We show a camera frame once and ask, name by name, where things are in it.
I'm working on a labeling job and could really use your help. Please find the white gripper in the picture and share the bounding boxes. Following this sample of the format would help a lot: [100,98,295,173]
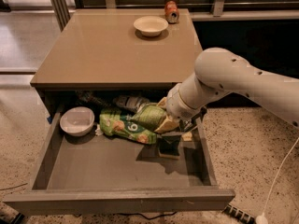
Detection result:
[155,83,207,133]

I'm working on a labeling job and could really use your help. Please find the small yellow white item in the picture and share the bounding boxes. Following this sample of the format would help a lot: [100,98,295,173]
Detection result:
[181,132,192,142]

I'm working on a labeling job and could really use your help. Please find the white bowl on cabinet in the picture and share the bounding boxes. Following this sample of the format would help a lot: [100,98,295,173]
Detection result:
[134,16,168,37]

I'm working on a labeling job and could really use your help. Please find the black cable on floor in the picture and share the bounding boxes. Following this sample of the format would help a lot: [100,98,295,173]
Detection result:
[117,210,178,221]

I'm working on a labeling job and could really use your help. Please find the green jalapeno chip bag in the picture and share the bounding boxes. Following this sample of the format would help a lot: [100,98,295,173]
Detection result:
[131,104,166,131]

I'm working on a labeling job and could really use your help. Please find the white power cable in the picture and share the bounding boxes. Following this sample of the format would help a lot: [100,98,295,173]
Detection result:
[255,135,299,224]

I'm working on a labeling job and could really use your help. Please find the clear plastic water bottle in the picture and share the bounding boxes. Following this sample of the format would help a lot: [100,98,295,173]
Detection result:
[113,95,150,113]

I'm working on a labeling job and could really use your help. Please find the grey cabinet with top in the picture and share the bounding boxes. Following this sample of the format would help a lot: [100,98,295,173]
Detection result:
[31,9,202,115]

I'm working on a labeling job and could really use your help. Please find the black power strip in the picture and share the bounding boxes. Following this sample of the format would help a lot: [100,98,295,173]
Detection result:
[223,204,255,224]

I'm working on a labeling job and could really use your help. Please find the orange soda can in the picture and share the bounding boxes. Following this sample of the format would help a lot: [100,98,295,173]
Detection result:
[164,1,179,23]

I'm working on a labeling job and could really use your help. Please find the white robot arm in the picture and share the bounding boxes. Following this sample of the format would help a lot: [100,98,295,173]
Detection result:
[165,48,299,128]

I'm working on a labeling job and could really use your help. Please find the white bowl in drawer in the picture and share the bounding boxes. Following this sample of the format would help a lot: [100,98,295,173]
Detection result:
[60,106,94,137]

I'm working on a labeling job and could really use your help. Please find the open grey top drawer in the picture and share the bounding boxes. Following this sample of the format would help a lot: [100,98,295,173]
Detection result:
[4,114,235,216]

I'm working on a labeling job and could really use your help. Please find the green snack bag in drawer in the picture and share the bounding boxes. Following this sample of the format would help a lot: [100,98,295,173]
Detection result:
[99,107,157,145]

